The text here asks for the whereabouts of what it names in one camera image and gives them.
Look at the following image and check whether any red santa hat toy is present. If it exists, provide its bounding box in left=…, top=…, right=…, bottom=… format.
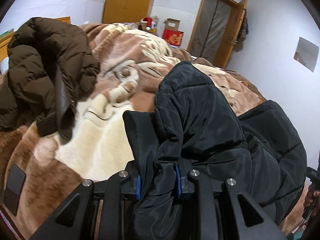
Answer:
left=140, top=17, right=152, bottom=32

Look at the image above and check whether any black hooded puffer jacket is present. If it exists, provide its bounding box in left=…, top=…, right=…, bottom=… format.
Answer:
left=123, top=61, right=307, bottom=239

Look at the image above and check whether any cardboard box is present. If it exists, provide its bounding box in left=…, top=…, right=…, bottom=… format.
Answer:
left=164, top=18, right=180, bottom=31

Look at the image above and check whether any person's right hand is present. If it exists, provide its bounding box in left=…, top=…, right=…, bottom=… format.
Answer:
left=304, top=186, right=319, bottom=217

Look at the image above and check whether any grey wall panel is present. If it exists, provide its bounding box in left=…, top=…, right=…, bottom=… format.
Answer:
left=293, top=37, right=319, bottom=72

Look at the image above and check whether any brown cream plush blanket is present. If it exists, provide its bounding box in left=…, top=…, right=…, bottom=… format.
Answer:
left=1, top=23, right=265, bottom=239

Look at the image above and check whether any red gift box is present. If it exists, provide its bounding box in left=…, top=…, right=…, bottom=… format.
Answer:
left=162, top=29, right=184, bottom=47

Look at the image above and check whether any brown puffer jacket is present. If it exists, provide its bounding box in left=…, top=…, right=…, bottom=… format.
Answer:
left=1, top=17, right=100, bottom=141

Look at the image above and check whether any wooden door with curtain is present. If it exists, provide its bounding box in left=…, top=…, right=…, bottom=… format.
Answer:
left=187, top=0, right=248, bottom=69

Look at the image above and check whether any black smartphone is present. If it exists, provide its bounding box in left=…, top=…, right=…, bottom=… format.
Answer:
left=3, top=164, right=26, bottom=216

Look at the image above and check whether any wooden wardrobe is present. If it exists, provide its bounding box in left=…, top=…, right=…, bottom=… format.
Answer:
left=102, top=0, right=154, bottom=23

